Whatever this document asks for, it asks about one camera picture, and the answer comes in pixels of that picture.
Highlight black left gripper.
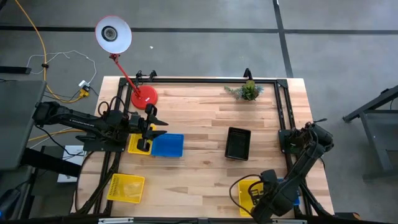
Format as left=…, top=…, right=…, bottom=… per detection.
left=129, top=103, right=169, bottom=153

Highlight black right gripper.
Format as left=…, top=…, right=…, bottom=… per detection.
left=250, top=169, right=280, bottom=223

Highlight yellow plastic basket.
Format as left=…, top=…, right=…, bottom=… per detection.
left=127, top=124, right=156, bottom=156
left=106, top=173, right=146, bottom=204
left=238, top=179, right=265, bottom=218

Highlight red desk lamp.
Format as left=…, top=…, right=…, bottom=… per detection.
left=94, top=15, right=159, bottom=111

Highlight white cardboard box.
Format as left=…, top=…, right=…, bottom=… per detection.
left=57, top=144, right=87, bottom=184

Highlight orange and black object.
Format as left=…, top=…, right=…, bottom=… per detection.
left=334, top=212, right=362, bottom=222

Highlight green artificial plant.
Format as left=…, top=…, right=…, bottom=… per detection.
left=223, top=80, right=264, bottom=101

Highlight black desk leg beam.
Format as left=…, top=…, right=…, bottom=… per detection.
left=21, top=147, right=82, bottom=179

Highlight grey desk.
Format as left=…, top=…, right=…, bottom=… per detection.
left=0, top=80, right=47, bottom=171

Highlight grey side table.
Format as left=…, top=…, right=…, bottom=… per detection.
left=341, top=84, right=398, bottom=180

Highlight black floor bar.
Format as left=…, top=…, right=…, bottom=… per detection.
left=0, top=65, right=32, bottom=75

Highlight black computer mouse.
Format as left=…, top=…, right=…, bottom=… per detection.
left=0, top=187, right=21, bottom=220

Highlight silver metal bracket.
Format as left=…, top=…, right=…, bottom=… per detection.
left=272, top=218, right=308, bottom=224
left=98, top=217, right=134, bottom=224

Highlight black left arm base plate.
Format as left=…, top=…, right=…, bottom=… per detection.
left=83, top=136, right=129, bottom=153

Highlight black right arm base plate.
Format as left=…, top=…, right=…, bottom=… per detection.
left=278, top=129, right=326, bottom=155

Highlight black aluminium table frame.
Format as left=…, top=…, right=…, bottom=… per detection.
left=74, top=77, right=335, bottom=218

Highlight thin white cable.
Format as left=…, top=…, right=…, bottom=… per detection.
left=26, top=49, right=97, bottom=85

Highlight yellow cable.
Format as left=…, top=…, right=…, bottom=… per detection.
left=14, top=0, right=90, bottom=142

